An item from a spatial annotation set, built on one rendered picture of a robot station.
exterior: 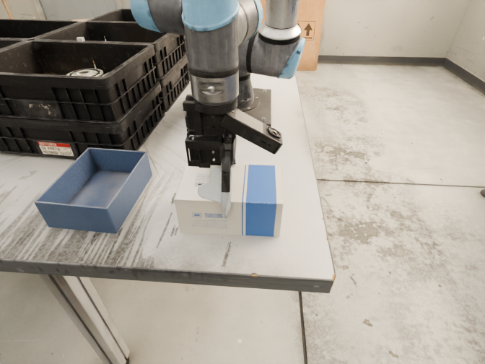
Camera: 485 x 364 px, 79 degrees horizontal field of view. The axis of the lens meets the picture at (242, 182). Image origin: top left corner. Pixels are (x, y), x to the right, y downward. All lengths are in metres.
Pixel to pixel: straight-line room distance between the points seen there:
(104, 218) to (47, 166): 0.34
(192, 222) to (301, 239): 0.22
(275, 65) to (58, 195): 0.63
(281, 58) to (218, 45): 0.47
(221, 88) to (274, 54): 0.45
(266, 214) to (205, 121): 0.20
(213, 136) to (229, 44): 0.15
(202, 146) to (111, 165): 0.36
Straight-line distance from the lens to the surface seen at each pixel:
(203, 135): 0.51
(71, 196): 0.77
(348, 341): 1.31
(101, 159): 0.82
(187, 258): 0.57
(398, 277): 1.55
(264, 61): 0.90
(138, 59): 0.88
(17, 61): 1.13
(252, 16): 0.53
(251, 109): 0.98
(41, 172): 0.91
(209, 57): 0.44
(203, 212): 0.56
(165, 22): 0.58
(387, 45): 4.32
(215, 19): 0.43
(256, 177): 0.59
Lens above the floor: 1.15
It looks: 38 degrees down
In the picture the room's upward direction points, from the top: straight up
